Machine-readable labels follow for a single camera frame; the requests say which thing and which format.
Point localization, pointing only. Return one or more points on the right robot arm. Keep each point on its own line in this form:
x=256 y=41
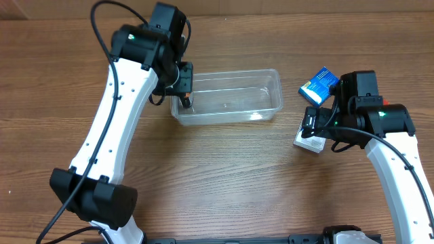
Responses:
x=359 y=117

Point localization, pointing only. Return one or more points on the clear plastic container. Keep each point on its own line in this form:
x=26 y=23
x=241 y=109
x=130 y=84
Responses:
x=231 y=97

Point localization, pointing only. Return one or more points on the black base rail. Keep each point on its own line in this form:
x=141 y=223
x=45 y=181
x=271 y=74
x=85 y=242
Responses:
x=292 y=239

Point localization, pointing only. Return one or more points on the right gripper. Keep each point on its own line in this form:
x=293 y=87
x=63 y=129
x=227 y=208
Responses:
x=310 y=121

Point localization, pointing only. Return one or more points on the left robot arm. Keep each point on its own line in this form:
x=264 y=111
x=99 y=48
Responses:
x=144 y=61

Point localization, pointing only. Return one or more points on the white medicine box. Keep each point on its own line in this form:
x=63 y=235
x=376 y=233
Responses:
x=314 y=144

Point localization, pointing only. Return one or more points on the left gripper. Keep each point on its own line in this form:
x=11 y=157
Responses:
x=185 y=87

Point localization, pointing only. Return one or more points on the blue lozenge box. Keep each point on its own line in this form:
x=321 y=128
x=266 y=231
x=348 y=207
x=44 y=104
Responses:
x=317 y=89

